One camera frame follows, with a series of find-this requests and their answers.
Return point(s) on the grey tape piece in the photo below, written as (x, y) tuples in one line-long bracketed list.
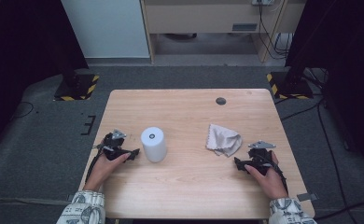
[(307, 197), (71, 197)]

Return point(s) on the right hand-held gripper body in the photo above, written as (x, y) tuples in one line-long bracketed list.
[(259, 157)]

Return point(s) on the person's right hand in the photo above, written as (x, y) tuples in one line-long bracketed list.
[(273, 183)]

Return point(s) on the grey textured cloth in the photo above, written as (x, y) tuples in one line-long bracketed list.
[(222, 140)]

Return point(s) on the person's left hand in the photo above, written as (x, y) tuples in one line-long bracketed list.
[(100, 171)]

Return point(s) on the grey label plate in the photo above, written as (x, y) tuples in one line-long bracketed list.
[(244, 27)]

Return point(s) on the light wooden desk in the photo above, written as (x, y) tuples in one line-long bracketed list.
[(195, 17)]

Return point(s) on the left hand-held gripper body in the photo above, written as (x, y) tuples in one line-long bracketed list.
[(113, 146)]

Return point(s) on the dark round table grommet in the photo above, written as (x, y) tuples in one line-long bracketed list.
[(221, 101)]

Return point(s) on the white cabinet panel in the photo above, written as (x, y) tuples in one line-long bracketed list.
[(105, 28)]

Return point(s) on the black stand with striped base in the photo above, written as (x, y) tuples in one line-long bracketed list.
[(77, 88), (290, 85)]

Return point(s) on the black curtain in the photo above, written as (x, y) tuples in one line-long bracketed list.
[(351, 62), (21, 46)]

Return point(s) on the white power strip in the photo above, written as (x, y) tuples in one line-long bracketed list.
[(262, 2)]

